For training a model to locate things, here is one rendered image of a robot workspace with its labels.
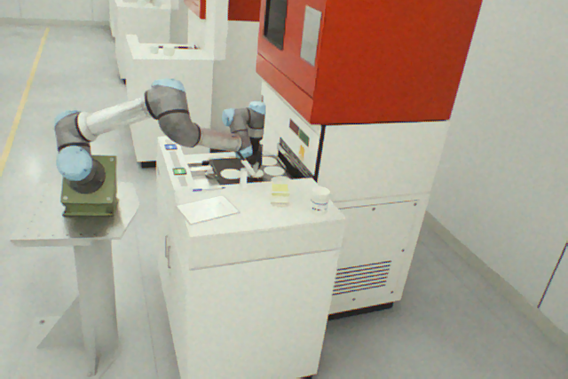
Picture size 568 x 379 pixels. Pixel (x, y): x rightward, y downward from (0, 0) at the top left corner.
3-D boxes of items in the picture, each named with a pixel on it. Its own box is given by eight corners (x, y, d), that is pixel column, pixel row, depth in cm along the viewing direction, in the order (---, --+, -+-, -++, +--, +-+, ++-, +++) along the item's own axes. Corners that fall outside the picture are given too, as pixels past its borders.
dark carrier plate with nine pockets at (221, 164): (274, 155, 249) (274, 154, 248) (298, 187, 220) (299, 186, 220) (210, 160, 237) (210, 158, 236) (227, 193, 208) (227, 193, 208)
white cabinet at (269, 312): (256, 263, 309) (267, 150, 273) (315, 386, 229) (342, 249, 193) (155, 278, 286) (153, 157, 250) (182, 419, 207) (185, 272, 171)
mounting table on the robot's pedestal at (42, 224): (13, 267, 181) (8, 240, 176) (42, 207, 220) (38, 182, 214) (136, 263, 192) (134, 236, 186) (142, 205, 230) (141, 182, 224)
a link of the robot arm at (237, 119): (230, 130, 199) (254, 128, 204) (224, 106, 201) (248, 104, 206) (224, 137, 206) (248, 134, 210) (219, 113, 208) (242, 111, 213)
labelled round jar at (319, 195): (322, 205, 194) (325, 185, 190) (329, 215, 188) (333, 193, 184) (306, 207, 191) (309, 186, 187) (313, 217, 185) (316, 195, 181)
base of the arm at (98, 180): (70, 197, 191) (63, 193, 181) (63, 162, 194) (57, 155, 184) (108, 189, 194) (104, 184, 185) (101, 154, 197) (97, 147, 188)
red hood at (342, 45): (368, 72, 295) (387, -29, 269) (450, 120, 229) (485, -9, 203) (254, 72, 269) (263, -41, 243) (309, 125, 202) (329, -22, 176)
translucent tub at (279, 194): (287, 197, 197) (288, 183, 194) (288, 207, 190) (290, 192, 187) (268, 196, 196) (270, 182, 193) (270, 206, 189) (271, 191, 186)
